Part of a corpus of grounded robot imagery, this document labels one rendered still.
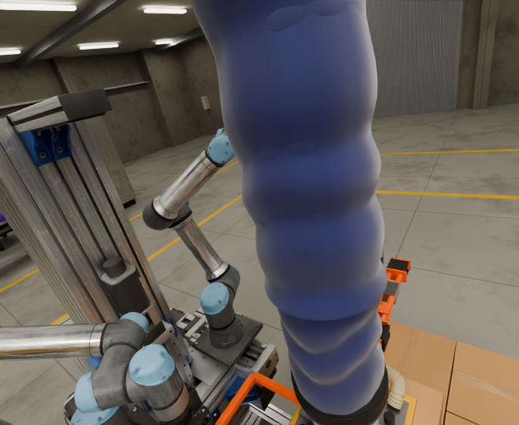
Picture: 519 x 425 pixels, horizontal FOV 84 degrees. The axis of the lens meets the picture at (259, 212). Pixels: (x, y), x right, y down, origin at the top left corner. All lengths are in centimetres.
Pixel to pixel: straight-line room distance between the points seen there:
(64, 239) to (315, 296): 74
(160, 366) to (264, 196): 40
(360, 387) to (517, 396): 120
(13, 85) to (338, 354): 1209
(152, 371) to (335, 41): 61
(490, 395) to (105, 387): 155
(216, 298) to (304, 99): 93
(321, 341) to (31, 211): 79
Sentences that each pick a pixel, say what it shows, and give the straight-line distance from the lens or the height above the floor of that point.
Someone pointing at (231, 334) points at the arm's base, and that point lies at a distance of 127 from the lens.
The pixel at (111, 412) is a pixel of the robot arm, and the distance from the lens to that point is 105.
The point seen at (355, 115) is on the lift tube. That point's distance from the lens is 41.
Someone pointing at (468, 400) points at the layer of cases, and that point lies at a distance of 176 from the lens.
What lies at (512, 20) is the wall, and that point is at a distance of 1012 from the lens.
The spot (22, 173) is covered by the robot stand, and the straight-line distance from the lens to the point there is 96.
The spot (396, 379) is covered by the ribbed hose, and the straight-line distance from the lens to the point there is 103.
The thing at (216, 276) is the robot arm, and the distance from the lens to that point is 126.
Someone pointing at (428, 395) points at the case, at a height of 94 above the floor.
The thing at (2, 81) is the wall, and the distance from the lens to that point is 1224.
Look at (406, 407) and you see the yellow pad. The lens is 106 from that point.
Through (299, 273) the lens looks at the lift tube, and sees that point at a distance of 48.
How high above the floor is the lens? 198
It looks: 24 degrees down
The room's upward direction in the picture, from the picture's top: 13 degrees counter-clockwise
